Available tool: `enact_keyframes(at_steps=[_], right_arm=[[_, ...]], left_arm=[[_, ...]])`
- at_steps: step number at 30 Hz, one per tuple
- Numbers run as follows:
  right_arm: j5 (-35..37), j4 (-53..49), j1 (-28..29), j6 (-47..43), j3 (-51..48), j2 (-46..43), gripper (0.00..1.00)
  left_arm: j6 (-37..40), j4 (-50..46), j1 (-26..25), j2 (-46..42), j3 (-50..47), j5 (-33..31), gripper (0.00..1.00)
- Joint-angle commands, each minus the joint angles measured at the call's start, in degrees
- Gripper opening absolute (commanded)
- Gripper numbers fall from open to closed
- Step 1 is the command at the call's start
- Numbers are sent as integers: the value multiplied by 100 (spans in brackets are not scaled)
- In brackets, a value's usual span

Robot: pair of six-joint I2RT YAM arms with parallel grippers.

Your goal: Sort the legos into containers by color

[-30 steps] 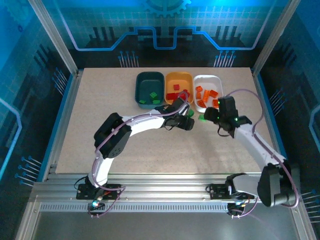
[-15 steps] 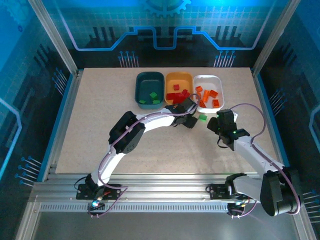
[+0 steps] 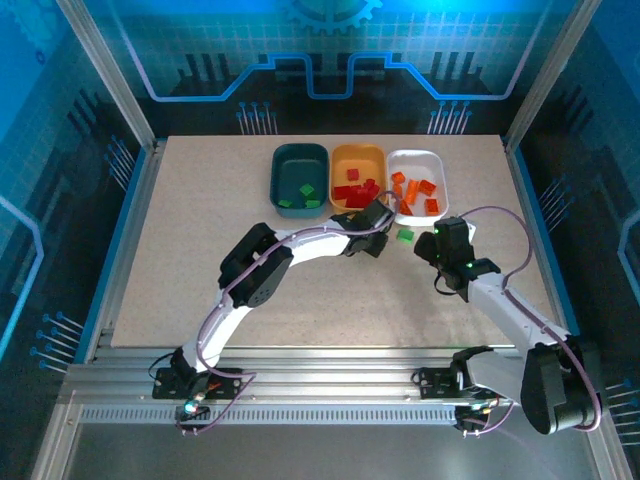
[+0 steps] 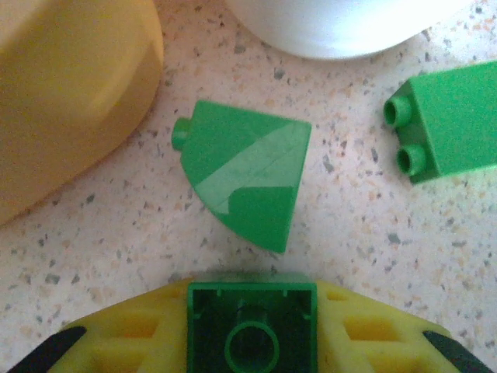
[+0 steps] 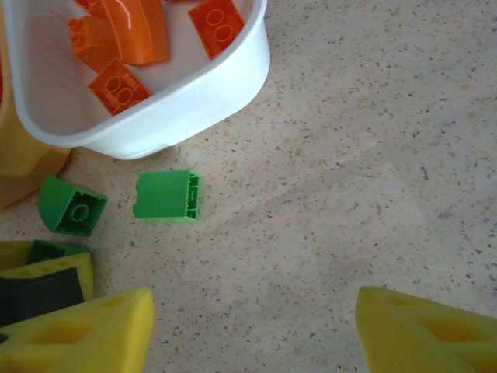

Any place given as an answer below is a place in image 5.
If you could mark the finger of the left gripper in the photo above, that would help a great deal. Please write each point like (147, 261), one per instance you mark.
(42, 291)
(13, 254)

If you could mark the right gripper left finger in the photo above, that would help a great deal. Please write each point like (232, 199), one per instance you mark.
(77, 338)

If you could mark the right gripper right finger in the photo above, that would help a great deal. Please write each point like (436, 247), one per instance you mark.
(427, 338)

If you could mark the orange curved lego brick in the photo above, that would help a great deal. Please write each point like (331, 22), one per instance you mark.
(136, 31)

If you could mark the green curved lego brick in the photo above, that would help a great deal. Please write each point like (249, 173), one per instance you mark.
(58, 202)

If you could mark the orange plastic container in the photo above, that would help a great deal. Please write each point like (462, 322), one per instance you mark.
(23, 163)

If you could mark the white plastic container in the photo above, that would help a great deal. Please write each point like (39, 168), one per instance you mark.
(186, 101)

